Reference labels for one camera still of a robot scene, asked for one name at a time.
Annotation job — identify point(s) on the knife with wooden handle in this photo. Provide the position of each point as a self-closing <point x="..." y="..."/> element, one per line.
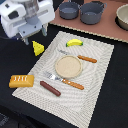
<point x="79" y="56"/>

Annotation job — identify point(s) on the round beige plate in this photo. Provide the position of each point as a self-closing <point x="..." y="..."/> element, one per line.
<point x="68" y="66"/>

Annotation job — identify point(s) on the left grey pot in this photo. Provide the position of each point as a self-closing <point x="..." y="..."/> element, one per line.
<point x="68" y="10"/>

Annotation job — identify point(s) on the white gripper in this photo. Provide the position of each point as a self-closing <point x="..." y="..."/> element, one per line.
<point x="26" y="17"/>

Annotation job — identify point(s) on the grey pot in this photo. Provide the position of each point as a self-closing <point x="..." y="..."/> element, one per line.
<point x="68" y="10"/>
<point x="90" y="13"/>

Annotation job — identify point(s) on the brown sausage toy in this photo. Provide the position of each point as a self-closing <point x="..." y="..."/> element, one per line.
<point x="50" y="88"/>

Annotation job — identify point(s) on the yellow banana toy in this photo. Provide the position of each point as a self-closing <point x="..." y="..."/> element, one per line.
<point x="73" y="42"/>

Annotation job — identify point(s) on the fork with wooden handle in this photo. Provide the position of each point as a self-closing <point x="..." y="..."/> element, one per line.
<point x="68" y="82"/>

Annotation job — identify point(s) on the woven grey placemat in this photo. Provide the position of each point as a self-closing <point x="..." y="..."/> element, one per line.
<point x="73" y="105"/>

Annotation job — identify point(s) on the right grey pot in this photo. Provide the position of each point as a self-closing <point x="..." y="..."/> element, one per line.
<point x="90" y="13"/>

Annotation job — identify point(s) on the yellow cheese wedge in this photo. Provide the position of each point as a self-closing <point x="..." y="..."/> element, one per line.
<point x="38" y="48"/>

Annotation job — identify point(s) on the orange bread loaf toy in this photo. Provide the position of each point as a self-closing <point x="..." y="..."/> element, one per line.
<point x="21" y="81"/>

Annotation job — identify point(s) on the beige bowl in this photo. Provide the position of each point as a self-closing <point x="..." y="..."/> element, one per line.
<point x="122" y="14"/>

